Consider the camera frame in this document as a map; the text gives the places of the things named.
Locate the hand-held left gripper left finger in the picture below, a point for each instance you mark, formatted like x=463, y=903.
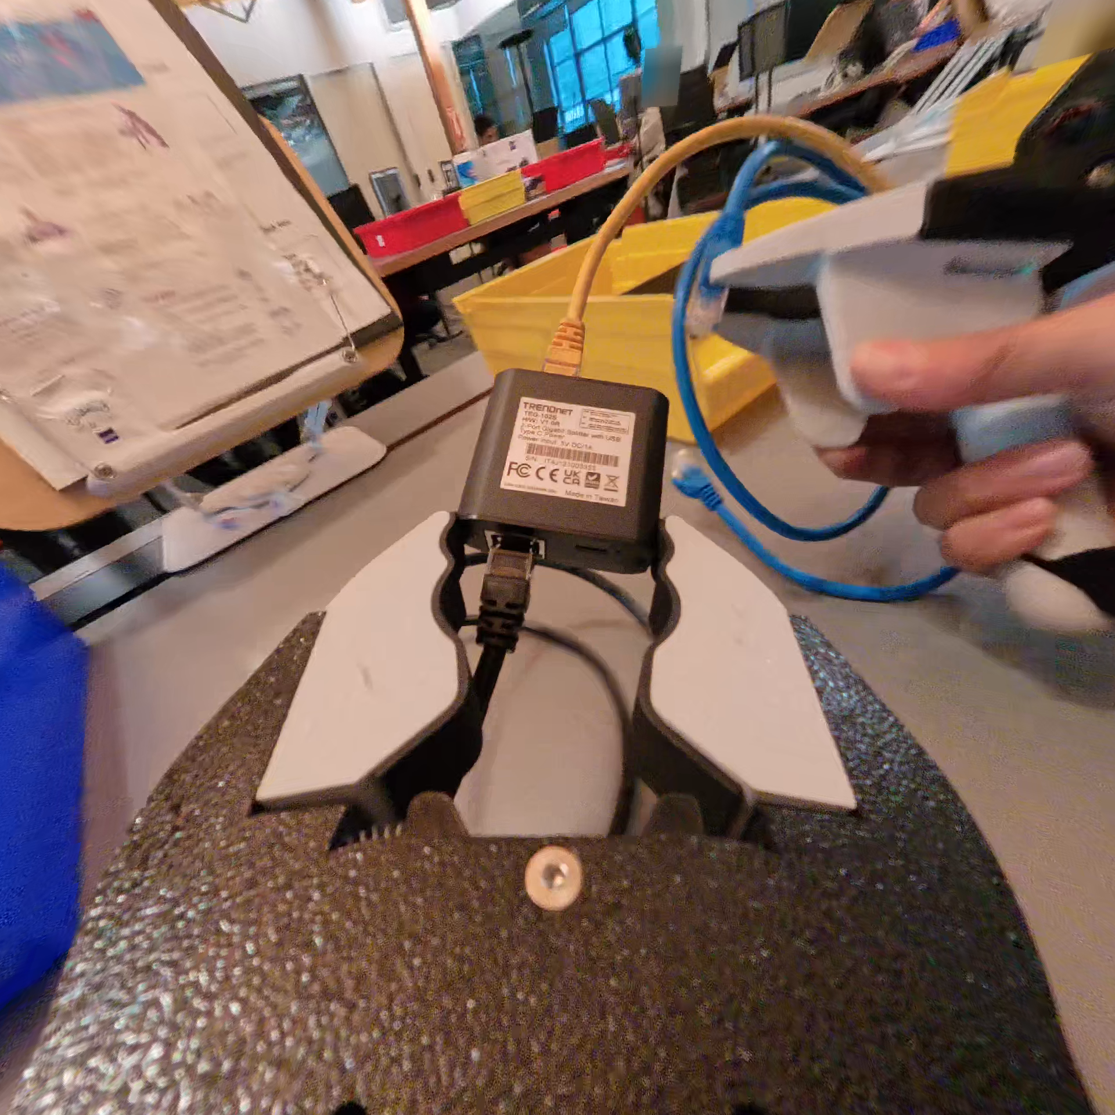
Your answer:
x=365, y=697

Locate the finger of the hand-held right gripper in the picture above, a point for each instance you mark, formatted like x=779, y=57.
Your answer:
x=827, y=226
x=802, y=374

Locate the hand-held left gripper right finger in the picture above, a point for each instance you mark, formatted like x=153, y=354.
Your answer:
x=741, y=697

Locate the black network splitter box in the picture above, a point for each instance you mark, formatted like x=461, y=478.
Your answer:
x=566, y=453

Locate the blue plastic bin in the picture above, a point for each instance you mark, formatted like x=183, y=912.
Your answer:
x=35, y=783

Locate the person's right hand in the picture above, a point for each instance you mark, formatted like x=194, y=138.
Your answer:
x=1001, y=365

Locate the red plastic bin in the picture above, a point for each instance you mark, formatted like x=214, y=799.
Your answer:
x=409, y=228
x=566, y=165

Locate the wooden work table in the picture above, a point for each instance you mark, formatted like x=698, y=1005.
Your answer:
x=558, y=207

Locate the large grid window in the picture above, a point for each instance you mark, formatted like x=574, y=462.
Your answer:
x=601, y=52

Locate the white blue carton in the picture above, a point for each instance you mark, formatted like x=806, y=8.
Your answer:
x=497, y=157

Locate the wooden sign board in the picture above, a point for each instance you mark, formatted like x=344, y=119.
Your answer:
x=25, y=503

